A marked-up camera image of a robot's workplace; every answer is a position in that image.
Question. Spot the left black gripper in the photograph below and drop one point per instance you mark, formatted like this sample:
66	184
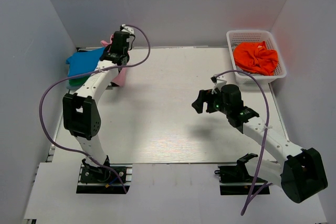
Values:
109	50

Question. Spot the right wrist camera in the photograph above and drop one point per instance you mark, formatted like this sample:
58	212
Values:
218	82

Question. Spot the orange t shirt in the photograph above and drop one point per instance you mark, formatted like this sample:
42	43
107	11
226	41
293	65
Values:
256	58

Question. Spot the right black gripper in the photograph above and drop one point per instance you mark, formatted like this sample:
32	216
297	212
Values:
203	96

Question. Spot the black folded t shirt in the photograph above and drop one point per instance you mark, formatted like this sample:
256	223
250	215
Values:
112	84

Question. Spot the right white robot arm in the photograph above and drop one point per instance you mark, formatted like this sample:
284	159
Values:
298	171

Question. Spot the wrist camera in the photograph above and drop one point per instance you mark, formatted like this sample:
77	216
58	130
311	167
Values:
218	82
127	29

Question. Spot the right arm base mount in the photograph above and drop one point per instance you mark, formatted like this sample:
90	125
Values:
232	182

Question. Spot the green folded t shirt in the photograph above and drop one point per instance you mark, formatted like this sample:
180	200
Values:
77	82

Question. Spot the light blue folded t shirt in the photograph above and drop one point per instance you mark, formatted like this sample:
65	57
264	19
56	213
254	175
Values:
69	87

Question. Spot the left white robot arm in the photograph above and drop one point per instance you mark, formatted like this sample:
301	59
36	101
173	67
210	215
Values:
81	115

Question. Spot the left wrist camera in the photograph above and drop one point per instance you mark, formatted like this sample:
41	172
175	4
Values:
127	29

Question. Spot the grey t shirt in basket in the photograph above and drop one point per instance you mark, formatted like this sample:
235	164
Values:
241	73

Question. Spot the pink t shirt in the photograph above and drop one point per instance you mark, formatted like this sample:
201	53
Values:
121	77

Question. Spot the white plastic basket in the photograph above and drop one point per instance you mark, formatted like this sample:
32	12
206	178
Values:
236	37

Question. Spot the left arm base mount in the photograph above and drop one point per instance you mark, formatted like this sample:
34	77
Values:
98	180

